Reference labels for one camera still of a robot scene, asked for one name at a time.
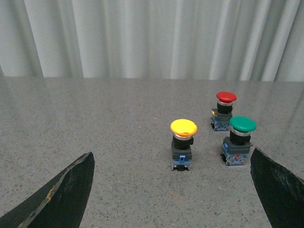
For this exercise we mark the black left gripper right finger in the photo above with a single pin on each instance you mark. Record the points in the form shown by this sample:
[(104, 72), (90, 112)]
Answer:
[(280, 191)]

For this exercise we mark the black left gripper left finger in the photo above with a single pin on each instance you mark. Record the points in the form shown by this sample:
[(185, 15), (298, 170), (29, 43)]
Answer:
[(58, 204)]

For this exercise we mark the yellow mushroom push button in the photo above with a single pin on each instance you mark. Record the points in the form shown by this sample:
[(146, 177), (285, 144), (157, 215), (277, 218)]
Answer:
[(182, 139)]

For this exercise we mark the green mushroom push button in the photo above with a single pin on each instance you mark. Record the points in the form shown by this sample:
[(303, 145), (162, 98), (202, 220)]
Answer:
[(235, 148)]

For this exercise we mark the red mushroom push button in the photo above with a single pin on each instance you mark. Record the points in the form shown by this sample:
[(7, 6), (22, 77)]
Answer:
[(223, 113)]

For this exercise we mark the white pleated curtain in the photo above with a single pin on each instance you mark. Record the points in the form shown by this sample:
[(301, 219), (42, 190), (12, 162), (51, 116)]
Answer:
[(258, 40)]

